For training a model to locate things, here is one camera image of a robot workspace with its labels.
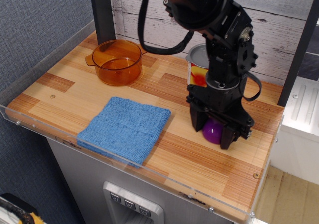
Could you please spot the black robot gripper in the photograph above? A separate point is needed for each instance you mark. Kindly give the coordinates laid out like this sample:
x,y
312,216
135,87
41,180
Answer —
x,y
224,105

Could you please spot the purple toy eggplant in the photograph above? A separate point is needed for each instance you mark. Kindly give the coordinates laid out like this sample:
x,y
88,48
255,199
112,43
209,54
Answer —
x,y
212,131

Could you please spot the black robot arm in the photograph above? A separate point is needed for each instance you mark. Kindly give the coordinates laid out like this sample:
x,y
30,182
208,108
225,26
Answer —
x,y
228,32

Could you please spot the blue folded cloth napkin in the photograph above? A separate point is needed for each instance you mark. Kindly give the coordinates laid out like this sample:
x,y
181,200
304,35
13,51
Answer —
x,y
125,130

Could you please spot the red peach can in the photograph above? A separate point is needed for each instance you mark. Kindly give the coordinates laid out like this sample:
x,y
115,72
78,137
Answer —
x,y
198,65

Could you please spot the white ribbed side unit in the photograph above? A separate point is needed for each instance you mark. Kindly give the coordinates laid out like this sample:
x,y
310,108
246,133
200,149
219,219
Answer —
x,y
296,149

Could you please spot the amber glass pot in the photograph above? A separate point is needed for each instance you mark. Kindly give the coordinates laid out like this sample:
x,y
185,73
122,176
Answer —
x,y
117,62

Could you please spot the silver toy fridge cabinet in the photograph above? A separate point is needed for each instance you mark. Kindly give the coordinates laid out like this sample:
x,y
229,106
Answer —
x,y
108,192

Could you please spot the clear acrylic table guard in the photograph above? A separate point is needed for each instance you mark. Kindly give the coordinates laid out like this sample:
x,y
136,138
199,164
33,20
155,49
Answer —
x,y
62,100

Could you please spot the black yellow object corner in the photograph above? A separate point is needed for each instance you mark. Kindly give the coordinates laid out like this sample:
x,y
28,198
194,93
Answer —
x,y
14,210

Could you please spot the dark right frame post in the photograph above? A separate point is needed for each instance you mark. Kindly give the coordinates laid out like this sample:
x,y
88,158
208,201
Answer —
x,y
300,52

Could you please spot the dark frame post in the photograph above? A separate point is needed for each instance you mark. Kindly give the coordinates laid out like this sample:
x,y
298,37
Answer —
x,y
300,52
103,19

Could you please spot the dark left frame post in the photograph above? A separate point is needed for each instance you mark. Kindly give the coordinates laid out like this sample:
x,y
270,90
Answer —
x,y
103,19

